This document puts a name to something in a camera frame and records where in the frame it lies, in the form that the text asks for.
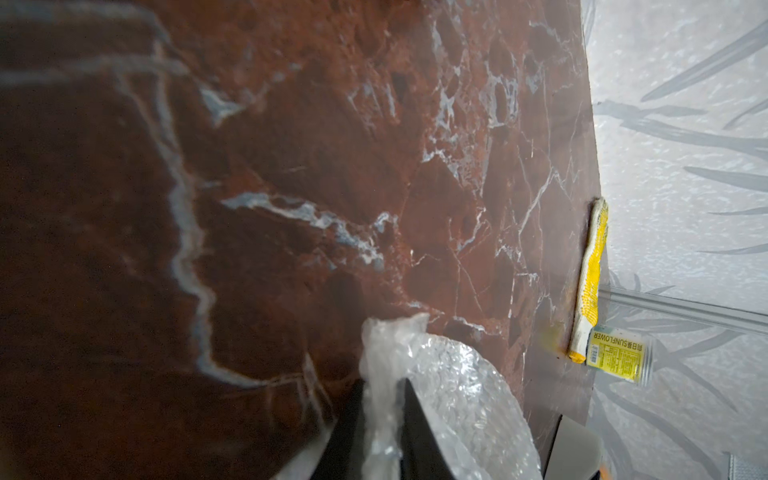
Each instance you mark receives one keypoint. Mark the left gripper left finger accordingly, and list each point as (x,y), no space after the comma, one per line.
(343,456)

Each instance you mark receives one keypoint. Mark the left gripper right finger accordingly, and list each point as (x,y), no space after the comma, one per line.
(421,456)

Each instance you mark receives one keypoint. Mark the clear bubble wrap sheet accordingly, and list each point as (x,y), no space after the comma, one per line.
(477,424)

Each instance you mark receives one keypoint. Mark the yellow white work glove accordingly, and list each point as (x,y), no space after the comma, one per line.
(586,313)

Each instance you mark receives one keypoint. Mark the sunflower label tin can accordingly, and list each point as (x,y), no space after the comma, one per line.
(621,353)

